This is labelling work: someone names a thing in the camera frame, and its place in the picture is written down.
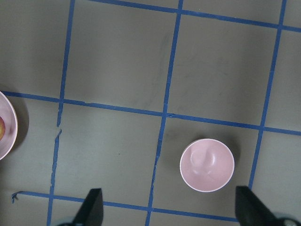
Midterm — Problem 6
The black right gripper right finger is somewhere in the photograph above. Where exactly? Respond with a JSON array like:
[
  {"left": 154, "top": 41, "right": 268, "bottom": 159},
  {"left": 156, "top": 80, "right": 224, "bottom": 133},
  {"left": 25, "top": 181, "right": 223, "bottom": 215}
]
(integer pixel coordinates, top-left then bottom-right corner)
[{"left": 235, "top": 186, "right": 284, "bottom": 226}]

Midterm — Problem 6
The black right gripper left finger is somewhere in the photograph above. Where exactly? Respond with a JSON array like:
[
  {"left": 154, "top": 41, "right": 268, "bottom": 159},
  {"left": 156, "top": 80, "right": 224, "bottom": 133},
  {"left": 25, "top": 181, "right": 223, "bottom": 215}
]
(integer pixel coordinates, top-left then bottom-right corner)
[{"left": 71, "top": 188, "right": 103, "bottom": 226}]

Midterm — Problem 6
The pink bowl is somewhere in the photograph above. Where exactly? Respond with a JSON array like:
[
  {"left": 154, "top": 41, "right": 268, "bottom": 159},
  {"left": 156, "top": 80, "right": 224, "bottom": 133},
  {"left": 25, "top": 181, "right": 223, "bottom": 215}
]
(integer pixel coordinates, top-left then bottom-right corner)
[{"left": 179, "top": 138, "right": 235, "bottom": 193}]

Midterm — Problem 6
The pink plate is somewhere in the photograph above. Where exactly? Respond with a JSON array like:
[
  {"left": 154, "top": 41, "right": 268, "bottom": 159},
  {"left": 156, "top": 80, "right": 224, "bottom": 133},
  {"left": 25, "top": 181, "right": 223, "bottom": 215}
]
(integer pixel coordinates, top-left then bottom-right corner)
[{"left": 0, "top": 92, "right": 18, "bottom": 160}]

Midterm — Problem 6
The red yellow apple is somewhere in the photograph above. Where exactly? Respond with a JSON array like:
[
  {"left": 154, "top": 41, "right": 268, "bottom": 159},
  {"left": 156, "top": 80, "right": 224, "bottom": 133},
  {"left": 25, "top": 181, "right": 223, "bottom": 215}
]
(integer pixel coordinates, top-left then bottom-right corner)
[{"left": 0, "top": 117, "right": 6, "bottom": 140}]

